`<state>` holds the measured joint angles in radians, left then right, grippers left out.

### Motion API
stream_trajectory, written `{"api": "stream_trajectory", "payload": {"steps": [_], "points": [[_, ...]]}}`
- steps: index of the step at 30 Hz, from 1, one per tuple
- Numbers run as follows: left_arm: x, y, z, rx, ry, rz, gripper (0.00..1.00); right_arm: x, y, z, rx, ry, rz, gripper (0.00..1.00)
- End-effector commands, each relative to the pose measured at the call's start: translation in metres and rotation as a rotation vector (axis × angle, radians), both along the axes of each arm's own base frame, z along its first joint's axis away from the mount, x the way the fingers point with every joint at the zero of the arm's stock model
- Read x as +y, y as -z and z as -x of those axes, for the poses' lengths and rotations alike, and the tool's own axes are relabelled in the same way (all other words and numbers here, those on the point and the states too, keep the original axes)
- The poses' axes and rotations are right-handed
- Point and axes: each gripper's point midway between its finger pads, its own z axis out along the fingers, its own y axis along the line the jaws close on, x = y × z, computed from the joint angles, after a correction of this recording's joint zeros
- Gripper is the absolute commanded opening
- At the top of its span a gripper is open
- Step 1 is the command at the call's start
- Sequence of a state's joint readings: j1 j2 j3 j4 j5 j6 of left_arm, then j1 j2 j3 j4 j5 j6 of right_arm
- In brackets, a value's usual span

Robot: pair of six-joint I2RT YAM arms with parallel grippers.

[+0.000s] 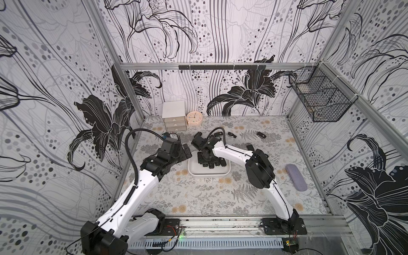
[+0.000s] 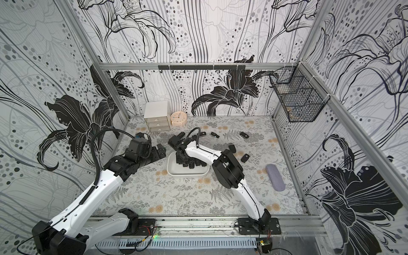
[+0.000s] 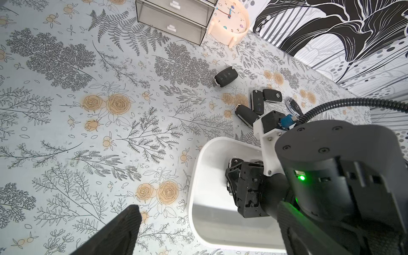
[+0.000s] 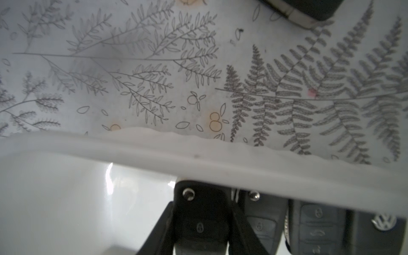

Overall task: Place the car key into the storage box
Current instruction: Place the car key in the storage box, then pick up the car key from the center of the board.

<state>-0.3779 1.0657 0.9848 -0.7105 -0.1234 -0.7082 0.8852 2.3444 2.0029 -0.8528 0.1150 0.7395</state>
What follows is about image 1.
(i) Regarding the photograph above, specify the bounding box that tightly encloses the pink round alarm clock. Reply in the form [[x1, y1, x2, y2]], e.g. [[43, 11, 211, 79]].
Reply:
[[186, 111, 204, 126]]

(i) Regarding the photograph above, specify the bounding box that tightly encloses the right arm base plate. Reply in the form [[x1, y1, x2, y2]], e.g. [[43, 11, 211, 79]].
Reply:
[[260, 217, 308, 236]]

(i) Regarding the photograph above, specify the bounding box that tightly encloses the black wall rail bar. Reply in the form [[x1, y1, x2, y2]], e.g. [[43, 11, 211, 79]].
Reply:
[[178, 64, 266, 70]]

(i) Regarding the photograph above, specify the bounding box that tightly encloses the white cable duct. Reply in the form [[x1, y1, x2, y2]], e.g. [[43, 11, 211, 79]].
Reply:
[[129, 238, 284, 250]]

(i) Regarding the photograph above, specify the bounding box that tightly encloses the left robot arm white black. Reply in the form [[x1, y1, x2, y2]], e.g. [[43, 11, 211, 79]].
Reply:
[[80, 138, 192, 255]]

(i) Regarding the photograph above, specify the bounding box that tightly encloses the black wire wall basket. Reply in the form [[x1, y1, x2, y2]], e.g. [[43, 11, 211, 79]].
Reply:
[[289, 66, 358, 122]]

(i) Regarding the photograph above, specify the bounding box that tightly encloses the black key fob centre right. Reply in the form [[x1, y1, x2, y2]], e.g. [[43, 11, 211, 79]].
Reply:
[[246, 143, 255, 151]]

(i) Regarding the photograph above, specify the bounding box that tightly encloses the white mini drawer cabinet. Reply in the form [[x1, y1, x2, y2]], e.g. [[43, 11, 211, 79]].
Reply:
[[162, 101, 187, 132]]

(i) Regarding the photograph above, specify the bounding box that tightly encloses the black silver mercedes key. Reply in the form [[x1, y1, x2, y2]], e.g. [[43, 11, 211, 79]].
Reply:
[[227, 132, 237, 138]]

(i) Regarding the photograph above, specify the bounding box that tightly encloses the white storage tray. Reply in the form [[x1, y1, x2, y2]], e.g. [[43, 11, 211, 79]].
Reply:
[[188, 151, 231, 178]]

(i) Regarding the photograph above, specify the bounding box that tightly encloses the purple tray lid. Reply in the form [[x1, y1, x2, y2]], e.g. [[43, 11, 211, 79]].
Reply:
[[285, 164, 308, 192]]

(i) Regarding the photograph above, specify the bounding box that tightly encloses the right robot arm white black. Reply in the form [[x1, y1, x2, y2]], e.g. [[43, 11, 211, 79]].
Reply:
[[191, 132, 299, 225]]

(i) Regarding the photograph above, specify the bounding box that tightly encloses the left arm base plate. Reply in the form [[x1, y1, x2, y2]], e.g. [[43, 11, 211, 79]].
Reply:
[[146, 218, 180, 237]]

